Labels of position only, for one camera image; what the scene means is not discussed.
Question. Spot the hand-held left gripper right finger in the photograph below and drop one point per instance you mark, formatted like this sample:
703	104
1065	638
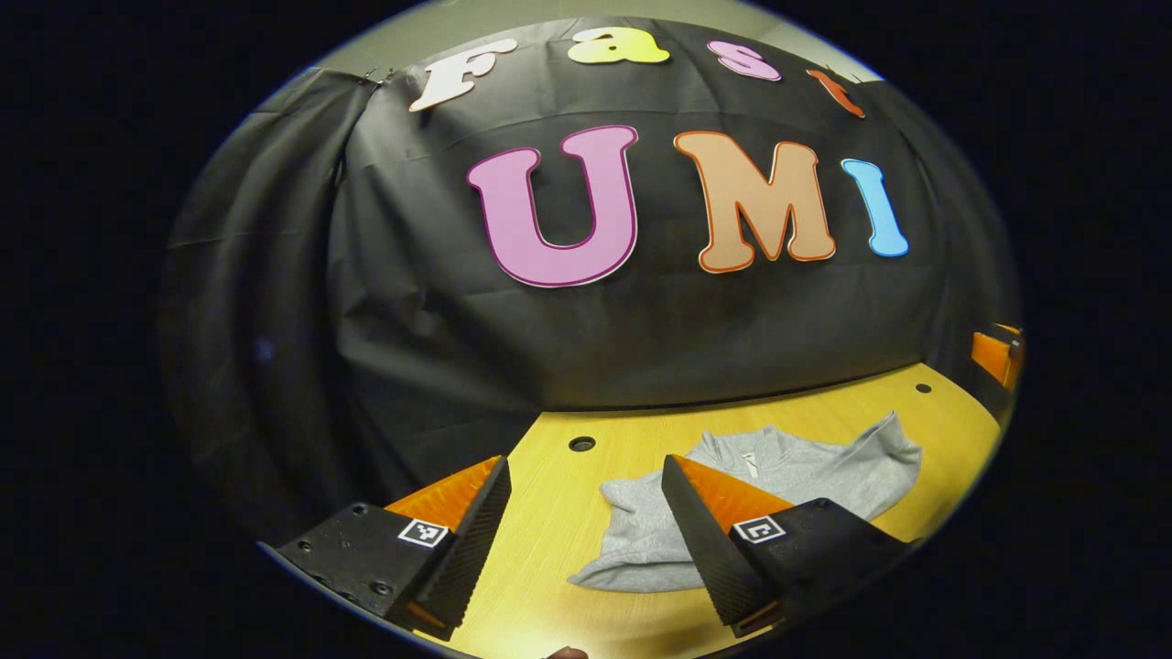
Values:
700	549

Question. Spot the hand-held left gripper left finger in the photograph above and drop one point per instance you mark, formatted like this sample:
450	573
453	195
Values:
476	540

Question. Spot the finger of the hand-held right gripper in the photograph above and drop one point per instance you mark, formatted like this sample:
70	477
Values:
991	357

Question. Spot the grey sweatshirt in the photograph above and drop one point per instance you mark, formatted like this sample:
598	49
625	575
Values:
824	476

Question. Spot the black backdrop cloth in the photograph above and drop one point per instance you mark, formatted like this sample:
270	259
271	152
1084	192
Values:
687	329

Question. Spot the black cloth clip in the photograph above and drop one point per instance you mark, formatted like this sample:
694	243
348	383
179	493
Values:
375	74

